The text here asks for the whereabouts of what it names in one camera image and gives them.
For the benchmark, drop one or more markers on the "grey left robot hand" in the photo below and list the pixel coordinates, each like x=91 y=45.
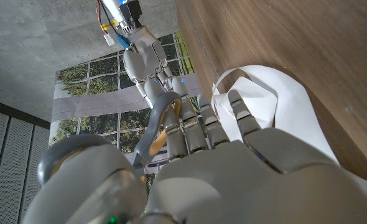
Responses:
x=233 y=186

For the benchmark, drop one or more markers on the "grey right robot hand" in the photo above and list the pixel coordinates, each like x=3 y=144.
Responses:
x=146 y=62

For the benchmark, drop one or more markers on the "white receipt paper strip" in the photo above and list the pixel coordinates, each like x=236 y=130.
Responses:
x=280 y=105

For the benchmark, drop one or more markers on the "printed window forest backdrop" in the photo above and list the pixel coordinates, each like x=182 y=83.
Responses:
x=109 y=93

